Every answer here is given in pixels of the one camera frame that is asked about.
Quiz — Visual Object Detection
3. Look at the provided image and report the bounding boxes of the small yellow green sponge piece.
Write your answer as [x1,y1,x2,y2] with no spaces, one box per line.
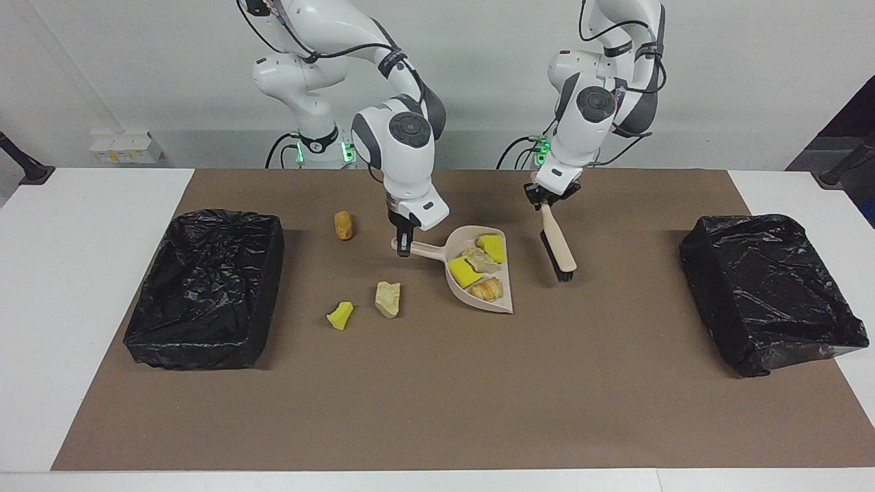
[326,301,355,331]

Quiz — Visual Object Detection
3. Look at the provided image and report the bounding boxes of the black left arm base cable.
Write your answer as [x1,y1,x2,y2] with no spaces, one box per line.
[497,135,548,169]

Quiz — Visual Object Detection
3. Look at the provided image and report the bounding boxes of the black arm base cable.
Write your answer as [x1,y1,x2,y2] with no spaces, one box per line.
[265,133,301,169]
[497,135,548,169]

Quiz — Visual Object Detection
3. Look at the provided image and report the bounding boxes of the beige plastic dustpan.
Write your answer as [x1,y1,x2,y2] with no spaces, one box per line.
[391,225,515,315]

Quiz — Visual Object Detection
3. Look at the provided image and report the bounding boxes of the beige hand brush black bristles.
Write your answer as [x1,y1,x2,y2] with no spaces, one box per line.
[530,171,578,284]

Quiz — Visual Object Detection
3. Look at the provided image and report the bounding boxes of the black bag lined bin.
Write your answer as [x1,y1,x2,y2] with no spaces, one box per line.
[123,209,285,371]
[679,214,870,378]

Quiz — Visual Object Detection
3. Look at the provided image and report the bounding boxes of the brown table mat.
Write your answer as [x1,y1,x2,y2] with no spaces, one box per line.
[51,169,875,472]

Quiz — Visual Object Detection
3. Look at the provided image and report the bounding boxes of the beige rock chunk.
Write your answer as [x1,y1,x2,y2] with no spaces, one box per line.
[375,281,402,319]
[461,247,502,274]

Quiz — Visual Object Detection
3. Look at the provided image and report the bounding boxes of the orange striped croissant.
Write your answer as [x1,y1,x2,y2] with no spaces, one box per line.
[470,276,504,302]

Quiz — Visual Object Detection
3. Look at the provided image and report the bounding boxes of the black stand leg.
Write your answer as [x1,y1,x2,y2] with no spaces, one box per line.
[818,133,875,189]
[0,131,55,187]

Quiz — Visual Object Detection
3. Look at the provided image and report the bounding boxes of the white wall socket boxes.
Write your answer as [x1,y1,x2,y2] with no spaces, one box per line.
[90,132,165,165]

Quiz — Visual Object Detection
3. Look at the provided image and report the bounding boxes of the black right arm base cable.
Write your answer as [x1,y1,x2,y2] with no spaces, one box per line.
[265,133,301,169]

